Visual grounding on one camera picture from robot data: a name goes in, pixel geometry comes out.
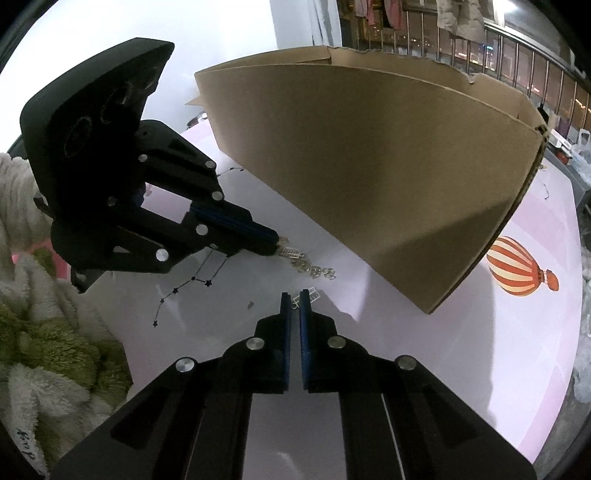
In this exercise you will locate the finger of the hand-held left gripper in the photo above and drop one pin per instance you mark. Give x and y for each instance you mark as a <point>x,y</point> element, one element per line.
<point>240,242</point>
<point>221,213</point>

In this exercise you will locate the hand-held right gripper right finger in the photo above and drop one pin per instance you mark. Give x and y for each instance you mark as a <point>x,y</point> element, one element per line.
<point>304,346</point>

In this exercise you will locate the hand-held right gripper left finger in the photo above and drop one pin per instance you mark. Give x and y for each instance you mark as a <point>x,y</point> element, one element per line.
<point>286,341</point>

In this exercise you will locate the large cardboard box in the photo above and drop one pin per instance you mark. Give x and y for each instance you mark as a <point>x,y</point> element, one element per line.
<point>369,161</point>

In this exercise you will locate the white curtain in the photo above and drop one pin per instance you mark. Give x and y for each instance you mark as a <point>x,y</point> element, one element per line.
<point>323,23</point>

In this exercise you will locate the cream and green fleece clothing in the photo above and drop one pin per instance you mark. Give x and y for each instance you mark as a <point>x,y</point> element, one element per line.
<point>46,346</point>

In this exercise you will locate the hanging red clothes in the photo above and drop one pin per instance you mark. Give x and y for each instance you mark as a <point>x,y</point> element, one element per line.
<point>369,9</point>

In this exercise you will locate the hanging beige coat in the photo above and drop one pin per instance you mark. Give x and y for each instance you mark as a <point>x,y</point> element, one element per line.
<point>461,18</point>

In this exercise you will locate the grey cabinet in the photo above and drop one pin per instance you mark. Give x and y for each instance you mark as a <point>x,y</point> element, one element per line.
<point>582,184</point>

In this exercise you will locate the metal balcony railing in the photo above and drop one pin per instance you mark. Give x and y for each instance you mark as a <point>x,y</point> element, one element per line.
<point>508,55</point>

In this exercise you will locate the white plastic bag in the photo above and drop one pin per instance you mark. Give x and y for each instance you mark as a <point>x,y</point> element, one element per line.
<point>582,147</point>

